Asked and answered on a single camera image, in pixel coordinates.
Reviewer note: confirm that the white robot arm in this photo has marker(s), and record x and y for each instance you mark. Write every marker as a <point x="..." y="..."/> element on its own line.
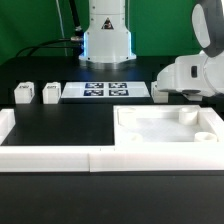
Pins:
<point x="107" y="42"/>

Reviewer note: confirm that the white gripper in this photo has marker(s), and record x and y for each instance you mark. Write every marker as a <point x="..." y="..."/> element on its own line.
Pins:
<point x="199" y="75"/>

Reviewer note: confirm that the white tag sheet with markers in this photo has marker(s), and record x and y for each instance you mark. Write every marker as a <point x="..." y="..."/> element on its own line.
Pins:
<point x="127" y="89"/>

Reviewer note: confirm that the white square table top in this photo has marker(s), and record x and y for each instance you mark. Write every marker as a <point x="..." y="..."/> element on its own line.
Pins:
<point x="166" y="123"/>

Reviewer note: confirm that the white U-shaped fence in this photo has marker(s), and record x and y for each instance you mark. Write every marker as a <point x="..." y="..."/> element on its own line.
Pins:
<point x="154" y="156"/>

